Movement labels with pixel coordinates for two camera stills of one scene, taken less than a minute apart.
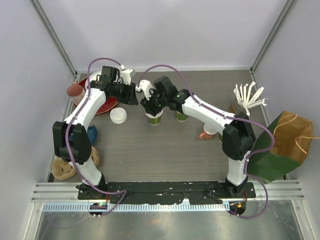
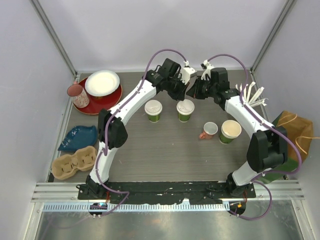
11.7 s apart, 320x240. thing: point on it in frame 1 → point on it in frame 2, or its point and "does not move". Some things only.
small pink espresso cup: [210, 131] does not move
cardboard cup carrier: [62, 170] does not move
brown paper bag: [293, 135] does not move
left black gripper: [130, 97] → [180, 95]
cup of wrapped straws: [245, 99] does not move
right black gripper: [149, 107] → [195, 91]
